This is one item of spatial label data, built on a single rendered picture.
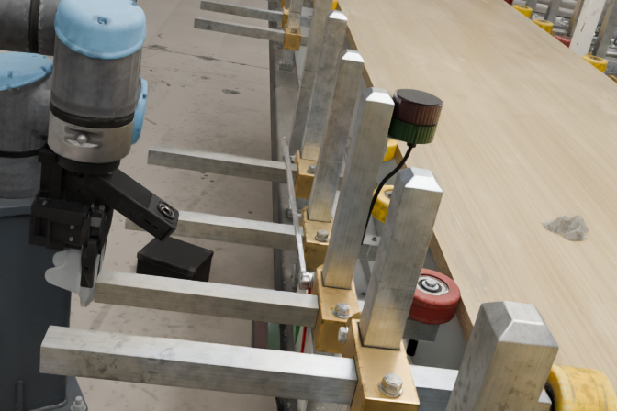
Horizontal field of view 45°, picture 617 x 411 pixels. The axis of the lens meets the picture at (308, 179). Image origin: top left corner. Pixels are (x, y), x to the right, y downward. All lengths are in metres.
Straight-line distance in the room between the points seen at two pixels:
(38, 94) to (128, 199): 0.76
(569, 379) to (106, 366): 0.42
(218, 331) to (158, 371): 1.63
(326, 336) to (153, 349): 0.30
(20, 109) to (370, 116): 0.91
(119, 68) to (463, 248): 0.55
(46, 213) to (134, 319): 1.46
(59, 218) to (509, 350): 0.59
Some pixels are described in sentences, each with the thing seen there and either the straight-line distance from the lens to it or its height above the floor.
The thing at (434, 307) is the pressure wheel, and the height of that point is 0.90.
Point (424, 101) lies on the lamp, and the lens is 0.88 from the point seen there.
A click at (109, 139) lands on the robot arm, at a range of 0.83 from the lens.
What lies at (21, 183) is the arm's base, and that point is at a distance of 1.67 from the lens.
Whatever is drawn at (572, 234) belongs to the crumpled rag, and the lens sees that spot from 1.23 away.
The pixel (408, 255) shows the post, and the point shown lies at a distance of 0.67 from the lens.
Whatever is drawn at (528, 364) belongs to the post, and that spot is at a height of 1.16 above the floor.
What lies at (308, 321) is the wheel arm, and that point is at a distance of 0.96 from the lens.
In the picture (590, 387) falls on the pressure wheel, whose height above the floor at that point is 0.98.
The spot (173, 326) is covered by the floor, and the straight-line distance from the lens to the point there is 2.32.
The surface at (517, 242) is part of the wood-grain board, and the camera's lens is 1.16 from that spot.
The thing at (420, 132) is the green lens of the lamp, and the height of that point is 1.10.
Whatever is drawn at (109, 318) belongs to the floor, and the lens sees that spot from 2.33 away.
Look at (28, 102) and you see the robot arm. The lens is 1.61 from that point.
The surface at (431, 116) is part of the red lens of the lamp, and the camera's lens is 0.88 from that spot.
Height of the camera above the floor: 1.39
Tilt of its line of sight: 24 degrees down
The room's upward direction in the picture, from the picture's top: 11 degrees clockwise
